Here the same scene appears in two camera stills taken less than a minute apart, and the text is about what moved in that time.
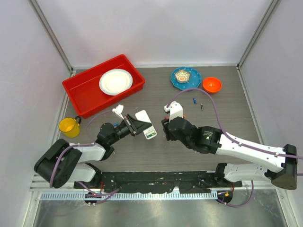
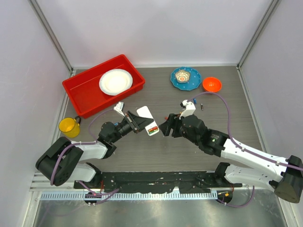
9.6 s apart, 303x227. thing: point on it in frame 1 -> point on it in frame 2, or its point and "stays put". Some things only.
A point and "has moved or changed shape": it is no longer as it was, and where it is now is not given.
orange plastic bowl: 211,85 stays put
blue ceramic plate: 194,81 stays put
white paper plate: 115,82 stays put
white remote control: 149,132 has moved or changed shape
